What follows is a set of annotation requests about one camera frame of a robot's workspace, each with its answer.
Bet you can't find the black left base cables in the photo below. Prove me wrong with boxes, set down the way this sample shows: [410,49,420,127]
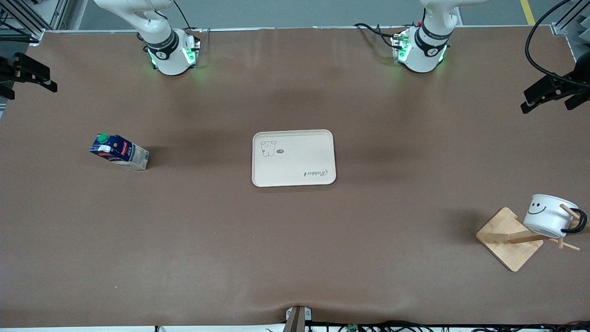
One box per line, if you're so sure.
[354,23,401,49]

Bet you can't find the metal table edge bracket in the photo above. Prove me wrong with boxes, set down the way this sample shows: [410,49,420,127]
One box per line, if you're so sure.
[285,306,313,332]

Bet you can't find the aluminium frame black struts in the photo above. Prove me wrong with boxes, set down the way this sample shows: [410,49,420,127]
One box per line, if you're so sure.
[0,0,70,44]

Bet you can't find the beige plastic tray bear print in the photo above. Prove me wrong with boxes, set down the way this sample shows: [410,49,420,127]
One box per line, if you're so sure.
[252,130,336,188]

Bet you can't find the aluminium frame corner post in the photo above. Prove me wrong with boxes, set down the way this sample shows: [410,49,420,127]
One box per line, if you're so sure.
[551,0,590,63]

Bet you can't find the wooden cup stand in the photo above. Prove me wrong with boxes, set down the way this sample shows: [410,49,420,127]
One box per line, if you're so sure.
[476,203,582,272]

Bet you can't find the white smiley cup black handle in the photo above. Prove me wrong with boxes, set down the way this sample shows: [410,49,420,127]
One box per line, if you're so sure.
[523,194,588,239]

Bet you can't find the blue milk carton green cap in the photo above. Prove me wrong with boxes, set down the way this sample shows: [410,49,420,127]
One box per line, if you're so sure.
[89,133,150,171]

